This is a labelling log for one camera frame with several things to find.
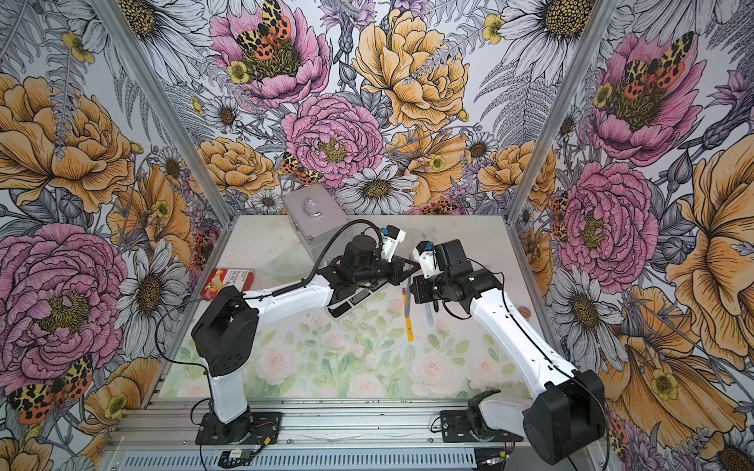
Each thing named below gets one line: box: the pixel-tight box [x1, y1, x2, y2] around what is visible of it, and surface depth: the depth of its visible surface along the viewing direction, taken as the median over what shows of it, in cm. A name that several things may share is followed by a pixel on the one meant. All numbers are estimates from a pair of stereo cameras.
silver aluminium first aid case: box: [280, 182, 349, 263], surface depth 105 cm
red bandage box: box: [200, 267, 256, 302], surface depth 101 cm
